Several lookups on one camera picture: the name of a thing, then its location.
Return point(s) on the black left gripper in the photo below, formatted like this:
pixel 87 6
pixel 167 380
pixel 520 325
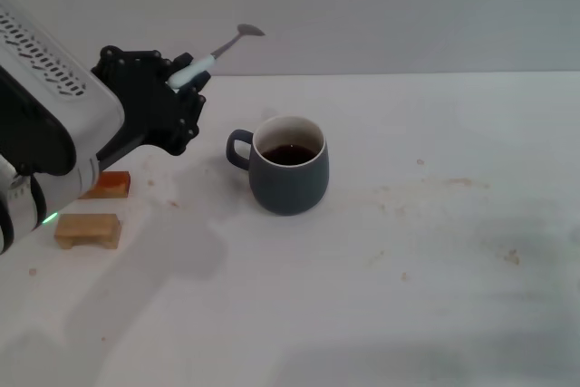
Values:
pixel 151 110

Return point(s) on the dark grey ceramic mug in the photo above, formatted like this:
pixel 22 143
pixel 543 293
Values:
pixel 287 187

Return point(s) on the dark orange wooden block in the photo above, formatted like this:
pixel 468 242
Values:
pixel 115 185

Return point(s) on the dark coffee liquid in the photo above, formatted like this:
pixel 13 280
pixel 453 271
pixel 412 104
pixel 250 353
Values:
pixel 287 156

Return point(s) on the light wooden block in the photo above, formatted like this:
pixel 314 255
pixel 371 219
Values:
pixel 90 226

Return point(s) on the silver black wrist camera box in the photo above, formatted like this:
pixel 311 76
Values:
pixel 50 101

